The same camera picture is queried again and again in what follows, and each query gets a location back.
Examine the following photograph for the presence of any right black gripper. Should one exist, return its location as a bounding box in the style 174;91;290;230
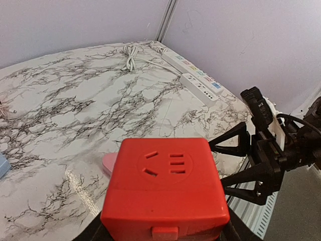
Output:
209;122;286;205

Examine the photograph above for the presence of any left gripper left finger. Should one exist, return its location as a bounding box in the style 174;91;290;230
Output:
75;212;113;241

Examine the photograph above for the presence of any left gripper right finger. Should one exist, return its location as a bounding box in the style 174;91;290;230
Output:
220;208;263;241

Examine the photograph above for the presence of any pink triangular power strip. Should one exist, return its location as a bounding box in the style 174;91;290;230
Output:
102;152;118;178

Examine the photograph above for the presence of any red cube socket adapter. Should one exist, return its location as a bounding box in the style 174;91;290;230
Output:
101;138;230;240

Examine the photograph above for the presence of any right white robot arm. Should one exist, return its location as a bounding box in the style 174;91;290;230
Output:
209;87;320;205

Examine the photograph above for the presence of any white short power strip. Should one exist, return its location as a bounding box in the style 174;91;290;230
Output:
179;73;218;107

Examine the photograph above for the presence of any light blue cube charger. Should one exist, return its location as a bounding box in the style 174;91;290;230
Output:
0;153;11;178

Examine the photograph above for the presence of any white multicolour power strip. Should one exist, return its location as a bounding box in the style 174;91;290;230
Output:
162;50;223;95

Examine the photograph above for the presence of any aluminium front table rail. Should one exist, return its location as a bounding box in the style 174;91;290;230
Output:
225;160;279;238

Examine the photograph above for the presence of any thin pink cable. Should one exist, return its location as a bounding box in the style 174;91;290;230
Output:
0;100;18;118

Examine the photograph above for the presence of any white coiled power cord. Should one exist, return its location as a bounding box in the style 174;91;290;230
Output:
121;44;183;76

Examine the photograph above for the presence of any right aluminium corner post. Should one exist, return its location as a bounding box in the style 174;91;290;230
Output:
155;0;179;42

